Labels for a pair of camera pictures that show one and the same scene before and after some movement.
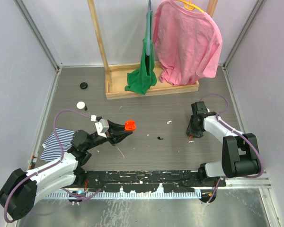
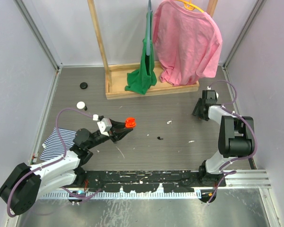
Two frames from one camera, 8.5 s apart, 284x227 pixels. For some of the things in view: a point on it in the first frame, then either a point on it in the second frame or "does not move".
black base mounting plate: [148, 181] does not move
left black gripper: [114, 134] does not move
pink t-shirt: [188, 43] does not move
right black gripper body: [192, 129] to [197, 111]
